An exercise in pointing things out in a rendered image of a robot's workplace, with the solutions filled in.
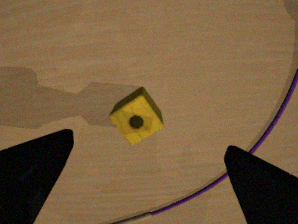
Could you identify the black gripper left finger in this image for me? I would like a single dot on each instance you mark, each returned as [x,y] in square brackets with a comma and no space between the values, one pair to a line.
[28,173]

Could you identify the yellow wooden block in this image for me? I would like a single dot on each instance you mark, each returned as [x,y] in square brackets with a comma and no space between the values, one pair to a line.
[137,116]

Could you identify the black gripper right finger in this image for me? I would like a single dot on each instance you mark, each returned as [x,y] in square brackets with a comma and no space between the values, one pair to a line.
[266,194]

